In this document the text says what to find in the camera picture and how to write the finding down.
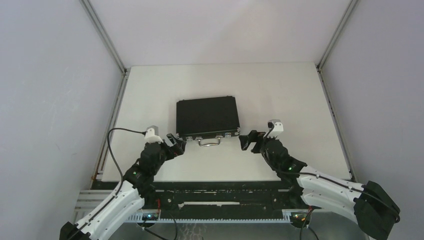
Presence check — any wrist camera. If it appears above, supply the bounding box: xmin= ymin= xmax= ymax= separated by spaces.
xmin=144 ymin=125 xmax=164 ymax=144
xmin=266 ymin=119 xmax=284 ymax=138

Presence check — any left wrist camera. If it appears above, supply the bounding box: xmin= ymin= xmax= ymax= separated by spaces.
xmin=144 ymin=125 xmax=164 ymax=144

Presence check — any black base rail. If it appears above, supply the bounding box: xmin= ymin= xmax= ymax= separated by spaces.
xmin=142 ymin=180 xmax=310 ymax=220

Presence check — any grey cable duct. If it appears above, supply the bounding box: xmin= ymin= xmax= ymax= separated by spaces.
xmin=129 ymin=211 xmax=294 ymax=224

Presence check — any left aluminium frame post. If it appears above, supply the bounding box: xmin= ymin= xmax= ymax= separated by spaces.
xmin=79 ymin=0 xmax=128 ymax=187

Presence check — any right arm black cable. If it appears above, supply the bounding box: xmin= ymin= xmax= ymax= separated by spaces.
xmin=261 ymin=124 xmax=401 ymax=223

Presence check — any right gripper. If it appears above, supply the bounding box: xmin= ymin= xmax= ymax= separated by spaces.
xmin=239 ymin=130 xmax=278 ymax=172

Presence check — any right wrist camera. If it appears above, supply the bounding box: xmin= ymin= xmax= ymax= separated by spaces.
xmin=266 ymin=119 xmax=284 ymax=138

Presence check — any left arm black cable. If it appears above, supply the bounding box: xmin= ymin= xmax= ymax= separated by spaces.
xmin=66 ymin=127 xmax=148 ymax=240

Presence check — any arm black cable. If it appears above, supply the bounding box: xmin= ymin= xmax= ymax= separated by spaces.
xmin=261 ymin=124 xmax=401 ymax=223
xmin=66 ymin=127 xmax=148 ymax=240

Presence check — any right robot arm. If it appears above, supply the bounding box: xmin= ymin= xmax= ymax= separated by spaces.
xmin=238 ymin=122 xmax=401 ymax=240

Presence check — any right aluminium frame post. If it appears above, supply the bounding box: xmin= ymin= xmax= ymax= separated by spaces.
xmin=315 ymin=0 xmax=388 ymax=240

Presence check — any right circuit board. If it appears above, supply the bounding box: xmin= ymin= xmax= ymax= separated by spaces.
xmin=290 ymin=212 xmax=308 ymax=222

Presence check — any black aluminium poker case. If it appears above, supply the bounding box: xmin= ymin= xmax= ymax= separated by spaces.
xmin=175 ymin=95 xmax=241 ymax=145

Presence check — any left circuit board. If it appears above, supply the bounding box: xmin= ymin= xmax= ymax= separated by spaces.
xmin=141 ymin=213 xmax=160 ymax=222

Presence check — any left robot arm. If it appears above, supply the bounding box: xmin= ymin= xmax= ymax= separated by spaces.
xmin=59 ymin=132 xmax=187 ymax=240

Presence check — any aluminium frame post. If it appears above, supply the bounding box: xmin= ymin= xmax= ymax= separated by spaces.
xmin=315 ymin=0 xmax=388 ymax=240
xmin=79 ymin=0 xmax=128 ymax=187

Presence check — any circuit board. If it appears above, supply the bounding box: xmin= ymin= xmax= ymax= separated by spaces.
xmin=290 ymin=212 xmax=308 ymax=222
xmin=141 ymin=213 xmax=160 ymax=222

